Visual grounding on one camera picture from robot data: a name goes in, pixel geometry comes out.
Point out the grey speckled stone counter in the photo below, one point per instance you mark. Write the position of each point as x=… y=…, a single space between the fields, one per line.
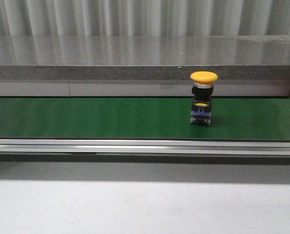
x=75 y=58

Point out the aluminium conveyor frame rail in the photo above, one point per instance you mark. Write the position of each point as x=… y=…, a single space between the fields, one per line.
x=164 y=147

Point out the white panel under counter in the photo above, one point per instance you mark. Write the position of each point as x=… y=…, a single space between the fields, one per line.
x=133 y=88

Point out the white pleated curtain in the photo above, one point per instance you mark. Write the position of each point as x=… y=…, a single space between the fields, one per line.
x=144 y=17

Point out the green conveyor belt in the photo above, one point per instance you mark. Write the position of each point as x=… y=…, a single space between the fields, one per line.
x=144 y=117

